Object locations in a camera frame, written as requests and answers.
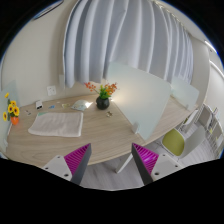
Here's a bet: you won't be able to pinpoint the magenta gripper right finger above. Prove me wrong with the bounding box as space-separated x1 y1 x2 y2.
131 142 185 186

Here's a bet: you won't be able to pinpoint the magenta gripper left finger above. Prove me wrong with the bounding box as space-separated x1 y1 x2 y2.
42 142 93 186

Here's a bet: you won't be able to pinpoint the beige folded towel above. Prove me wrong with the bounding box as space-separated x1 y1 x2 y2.
28 112 83 137

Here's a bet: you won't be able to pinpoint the white table leg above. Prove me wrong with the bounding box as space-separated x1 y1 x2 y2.
116 153 133 173

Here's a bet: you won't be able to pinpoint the green seat white chair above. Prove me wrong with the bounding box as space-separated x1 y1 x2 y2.
161 126 205 159

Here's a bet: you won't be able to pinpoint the frosted desk divider panel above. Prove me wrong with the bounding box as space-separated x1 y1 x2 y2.
107 62 171 140

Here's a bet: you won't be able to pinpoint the black vase orange flowers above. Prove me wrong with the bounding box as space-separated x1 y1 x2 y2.
85 82 117 110

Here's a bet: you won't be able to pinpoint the small white box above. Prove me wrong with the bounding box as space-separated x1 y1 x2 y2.
36 100 43 110

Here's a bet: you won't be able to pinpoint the white shelf unit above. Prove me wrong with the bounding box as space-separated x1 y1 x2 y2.
196 104 224 158

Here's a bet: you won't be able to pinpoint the frosted rear divider panel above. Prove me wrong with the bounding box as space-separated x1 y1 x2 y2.
171 77 199 110

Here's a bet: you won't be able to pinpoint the orange pot sunflowers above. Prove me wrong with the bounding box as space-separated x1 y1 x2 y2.
3 93 20 125

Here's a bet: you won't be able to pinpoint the grey white curtain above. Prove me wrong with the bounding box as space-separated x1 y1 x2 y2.
63 0 193 88

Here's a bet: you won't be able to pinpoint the white wall socket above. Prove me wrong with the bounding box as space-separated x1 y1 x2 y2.
47 86 56 96

